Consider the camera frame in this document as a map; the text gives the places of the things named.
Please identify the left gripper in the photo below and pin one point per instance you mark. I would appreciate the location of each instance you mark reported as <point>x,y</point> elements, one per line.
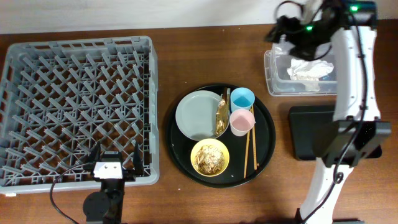
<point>129,177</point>

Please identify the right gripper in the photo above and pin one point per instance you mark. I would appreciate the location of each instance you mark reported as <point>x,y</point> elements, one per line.
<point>302,52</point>

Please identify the white napkin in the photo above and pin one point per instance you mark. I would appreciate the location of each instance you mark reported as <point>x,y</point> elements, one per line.
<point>309,70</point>

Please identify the light blue cup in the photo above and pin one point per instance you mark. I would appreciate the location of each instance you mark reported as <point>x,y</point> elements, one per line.
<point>242,98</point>

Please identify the pink cup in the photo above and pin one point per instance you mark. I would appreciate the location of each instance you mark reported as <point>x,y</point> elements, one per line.
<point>241,122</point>

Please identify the gold foil wrapper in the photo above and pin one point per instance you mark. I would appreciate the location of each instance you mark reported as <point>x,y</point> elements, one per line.
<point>222,113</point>

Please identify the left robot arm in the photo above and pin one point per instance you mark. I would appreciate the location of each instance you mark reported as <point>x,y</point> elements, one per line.
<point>106,205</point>

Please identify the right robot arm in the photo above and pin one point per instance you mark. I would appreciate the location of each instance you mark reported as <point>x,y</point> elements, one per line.
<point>349,27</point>

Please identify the grey dishwasher rack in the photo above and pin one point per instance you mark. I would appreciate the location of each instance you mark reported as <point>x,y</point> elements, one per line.
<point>60,99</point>

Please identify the clear plastic bin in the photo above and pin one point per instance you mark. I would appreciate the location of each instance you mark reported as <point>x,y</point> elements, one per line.
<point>276,62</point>

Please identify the black rectangular tray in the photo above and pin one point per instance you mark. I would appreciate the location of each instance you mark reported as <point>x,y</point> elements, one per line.
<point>306,121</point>

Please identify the right wooden chopstick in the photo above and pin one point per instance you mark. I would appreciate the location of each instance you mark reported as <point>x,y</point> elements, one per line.
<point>254,141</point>

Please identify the wooden chopstick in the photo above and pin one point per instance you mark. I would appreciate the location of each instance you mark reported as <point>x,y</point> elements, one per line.
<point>246,154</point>
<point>254,141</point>

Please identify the grey plate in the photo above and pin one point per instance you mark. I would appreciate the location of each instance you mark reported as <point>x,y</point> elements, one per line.
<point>196,115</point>

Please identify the yellow bowl with food scraps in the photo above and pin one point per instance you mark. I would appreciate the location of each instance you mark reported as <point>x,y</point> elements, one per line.
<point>209,157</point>

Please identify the left wooden chopstick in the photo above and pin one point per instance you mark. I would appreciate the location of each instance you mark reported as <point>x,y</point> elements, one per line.
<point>246,154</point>

